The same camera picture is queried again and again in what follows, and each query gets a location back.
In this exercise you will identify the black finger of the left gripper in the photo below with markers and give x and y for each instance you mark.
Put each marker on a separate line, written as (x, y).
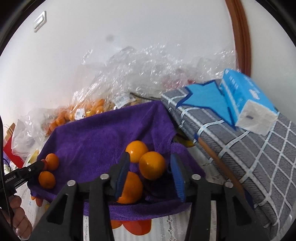
(18, 177)

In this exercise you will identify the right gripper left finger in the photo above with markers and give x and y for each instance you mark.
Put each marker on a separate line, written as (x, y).
(64, 218)

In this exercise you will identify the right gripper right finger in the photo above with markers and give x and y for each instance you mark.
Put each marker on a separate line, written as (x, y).
(235, 218)

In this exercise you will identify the small orange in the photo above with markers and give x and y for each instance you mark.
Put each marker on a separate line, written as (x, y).
(52, 162)
(47, 180)

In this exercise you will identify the large orange with stem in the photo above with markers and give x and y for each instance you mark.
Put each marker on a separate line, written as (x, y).
(132, 190)

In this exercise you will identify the oval orange fruit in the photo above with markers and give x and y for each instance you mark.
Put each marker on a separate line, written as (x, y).
(136, 150)

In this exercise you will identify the person's left hand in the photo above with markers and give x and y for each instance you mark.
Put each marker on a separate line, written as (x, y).
(23, 227)

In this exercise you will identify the red paper gift bag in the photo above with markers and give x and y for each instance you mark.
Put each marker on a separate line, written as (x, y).
(7, 146)

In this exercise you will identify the small red fruit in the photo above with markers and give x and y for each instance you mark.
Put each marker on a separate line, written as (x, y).
(45, 167)

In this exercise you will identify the white plastic bag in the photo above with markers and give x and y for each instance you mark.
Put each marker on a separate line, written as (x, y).
(23, 136)

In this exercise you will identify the grey checked folded cloth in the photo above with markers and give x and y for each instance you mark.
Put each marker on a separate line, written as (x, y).
(264, 165)

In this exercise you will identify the purple towel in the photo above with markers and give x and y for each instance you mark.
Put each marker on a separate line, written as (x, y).
(87, 148)

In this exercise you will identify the blue white tissue pack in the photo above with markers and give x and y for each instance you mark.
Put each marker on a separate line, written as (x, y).
(250, 108)

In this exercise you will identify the clear plastic bag of fruit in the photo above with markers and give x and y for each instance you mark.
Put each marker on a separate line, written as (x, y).
(128, 77)

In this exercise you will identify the white wall switch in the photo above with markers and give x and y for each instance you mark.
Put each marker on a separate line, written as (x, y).
(40, 21)

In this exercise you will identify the brown wooden door frame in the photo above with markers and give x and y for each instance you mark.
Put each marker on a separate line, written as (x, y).
(241, 35)

